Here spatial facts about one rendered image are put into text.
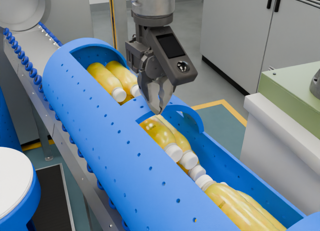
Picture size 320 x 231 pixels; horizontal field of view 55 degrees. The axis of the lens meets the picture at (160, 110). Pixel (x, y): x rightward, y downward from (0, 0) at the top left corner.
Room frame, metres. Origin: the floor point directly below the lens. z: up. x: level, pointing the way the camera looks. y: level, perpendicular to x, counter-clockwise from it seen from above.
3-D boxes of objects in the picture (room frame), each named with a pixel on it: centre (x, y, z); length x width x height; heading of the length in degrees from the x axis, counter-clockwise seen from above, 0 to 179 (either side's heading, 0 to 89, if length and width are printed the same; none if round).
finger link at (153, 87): (0.54, 0.03, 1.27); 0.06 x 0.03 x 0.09; 33
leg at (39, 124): (1.68, 0.82, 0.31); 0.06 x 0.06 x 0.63; 33
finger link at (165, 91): (0.56, 0.00, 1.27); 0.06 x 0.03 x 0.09; 33
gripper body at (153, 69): (0.56, 0.02, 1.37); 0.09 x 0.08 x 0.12; 33
